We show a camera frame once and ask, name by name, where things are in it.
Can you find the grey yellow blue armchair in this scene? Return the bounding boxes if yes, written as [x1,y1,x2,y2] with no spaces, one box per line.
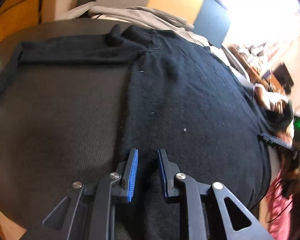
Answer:
[57,0,232,49]

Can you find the wooden wardrobe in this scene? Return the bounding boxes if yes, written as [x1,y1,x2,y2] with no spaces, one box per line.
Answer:
[0,0,56,42]

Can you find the grey hoodie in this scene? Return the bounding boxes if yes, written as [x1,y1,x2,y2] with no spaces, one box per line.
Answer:
[88,6,209,47]

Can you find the black television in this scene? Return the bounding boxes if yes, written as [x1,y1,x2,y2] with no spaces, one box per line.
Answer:
[273,63,294,95]

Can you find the beige knit sweater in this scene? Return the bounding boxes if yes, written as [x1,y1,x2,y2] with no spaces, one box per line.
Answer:
[253,83,288,114]

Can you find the dark navy knit sweater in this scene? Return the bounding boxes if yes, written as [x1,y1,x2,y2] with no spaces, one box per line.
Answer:
[0,24,294,240]

